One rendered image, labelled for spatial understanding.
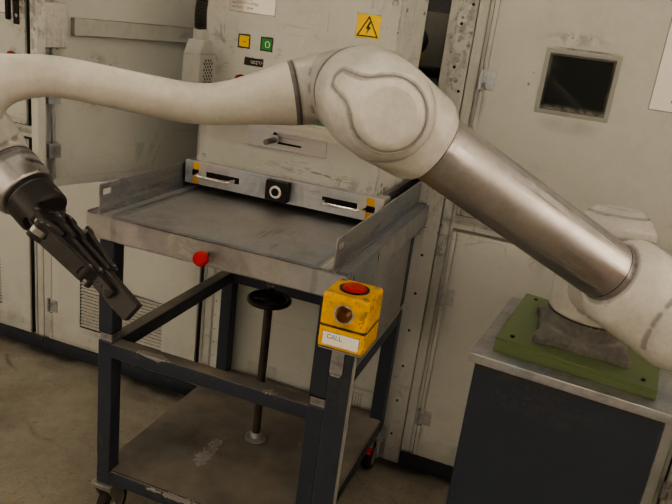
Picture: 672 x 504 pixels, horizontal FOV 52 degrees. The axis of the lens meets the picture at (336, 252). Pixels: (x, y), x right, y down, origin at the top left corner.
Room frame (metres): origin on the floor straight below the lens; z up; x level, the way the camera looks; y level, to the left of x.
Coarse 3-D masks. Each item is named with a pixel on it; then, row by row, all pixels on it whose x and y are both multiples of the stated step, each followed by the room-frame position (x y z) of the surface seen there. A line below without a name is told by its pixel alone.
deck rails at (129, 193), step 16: (128, 176) 1.54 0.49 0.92; (144, 176) 1.60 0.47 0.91; (160, 176) 1.67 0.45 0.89; (176, 176) 1.73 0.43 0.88; (112, 192) 1.49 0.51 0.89; (128, 192) 1.54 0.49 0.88; (144, 192) 1.60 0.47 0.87; (160, 192) 1.67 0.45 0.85; (176, 192) 1.70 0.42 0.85; (416, 192) 1.88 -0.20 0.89; (112, 208) 1.49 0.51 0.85; (128, 208) 1.51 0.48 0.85; (384, 208) 1.57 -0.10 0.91; (400, 208) 1.72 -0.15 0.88; (368, 224) 1.46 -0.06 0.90; (384, 224) 1.59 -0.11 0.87; (352, 240) 1.36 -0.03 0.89; (368, 240) 1.48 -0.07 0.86; (336, 256) 1.28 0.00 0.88; (352, 256) 1.38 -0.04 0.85; (336, 272) 1.27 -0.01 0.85
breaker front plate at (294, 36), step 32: (224, 0) 1.75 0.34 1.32; (288, 0) 1.70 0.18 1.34; (320, 0) 1.67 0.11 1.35; (352, 0) 1.65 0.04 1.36; (384, 0) 1.63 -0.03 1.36; (224, 32) 1.75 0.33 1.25; (256, 32) 1.72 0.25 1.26; (288, 32) 1.70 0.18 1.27; (320, 32) 1.67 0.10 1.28; (352, 32) 1.65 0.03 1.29; (384, 32) 1.62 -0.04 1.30; (224, 64) 1.75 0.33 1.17; (224, 128) 1.74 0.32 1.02; (224, 160) 1.74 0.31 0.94; (256, 160) 1.71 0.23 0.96; (288, 160) 1.69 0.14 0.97; (320, 160) 1.66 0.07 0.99; (352, 160) 1.63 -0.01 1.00
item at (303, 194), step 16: (192, 160) 1.75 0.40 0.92; (192, 176) 1.75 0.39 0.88; (208, 176) 1.74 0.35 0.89; (224, 176) 1.73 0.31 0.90; (240, 176) 1.71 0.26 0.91; (256, 176) 1.70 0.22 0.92; (272, 176) 1.69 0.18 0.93; (240, 192) 1.71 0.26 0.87; (256, 192) 1.70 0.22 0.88; (304, 192) 1.66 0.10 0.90; (320, 192) 1.64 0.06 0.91; (336, 192) 1.63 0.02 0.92; (352, 192) 1.63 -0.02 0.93; (320, 208) 1.64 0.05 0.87; (336, 208) 1.63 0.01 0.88; (368, 208) 1.61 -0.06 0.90
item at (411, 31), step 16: (416, 0) 1.71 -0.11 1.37; (416, 16) 1.73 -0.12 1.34; (400, 32) 1.62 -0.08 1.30; (416, 32) 1.75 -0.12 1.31; (400, 48) 1.63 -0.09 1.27; (416, 48) 1.78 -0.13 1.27; (416, 64) 1.80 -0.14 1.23; (288, 144) 1.71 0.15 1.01; (384, 176) 1.66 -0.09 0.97; (384, 192) 1.68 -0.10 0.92
